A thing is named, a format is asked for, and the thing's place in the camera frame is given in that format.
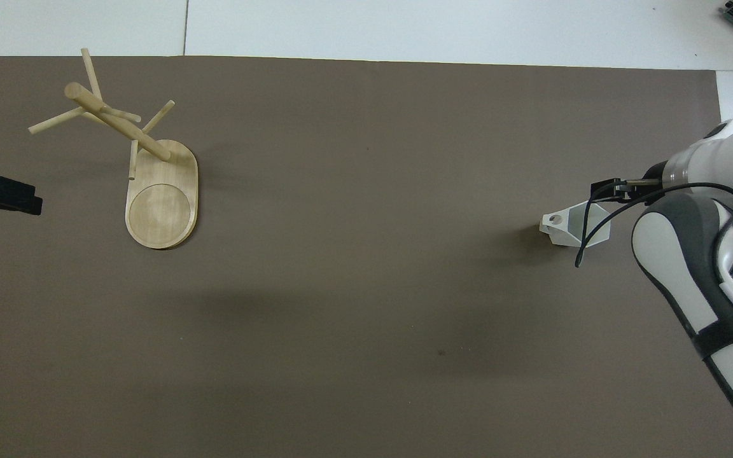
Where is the wooden cup rack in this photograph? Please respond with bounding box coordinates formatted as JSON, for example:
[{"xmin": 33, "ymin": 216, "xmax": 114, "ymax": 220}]
[{"xmin": 28, "ymin": 48, "xmax": 200, "ymax": 250}]

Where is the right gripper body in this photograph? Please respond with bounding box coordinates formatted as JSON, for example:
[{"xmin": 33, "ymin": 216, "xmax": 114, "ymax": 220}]
[{"xmin": 625, "ymin": 160, "xmax": 669, "ymax": 191}]

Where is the white faceted cup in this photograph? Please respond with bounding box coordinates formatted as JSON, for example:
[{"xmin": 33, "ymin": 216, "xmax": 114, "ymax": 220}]
[{"xmin": 539, "ymin": 200, "xmax": 613, "ymax": 247}]

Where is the black cable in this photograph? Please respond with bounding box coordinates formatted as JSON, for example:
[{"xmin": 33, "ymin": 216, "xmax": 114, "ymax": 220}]
[{"xmin": 573, "ymin": 182, "xmax": 733, "ymax": 287}]

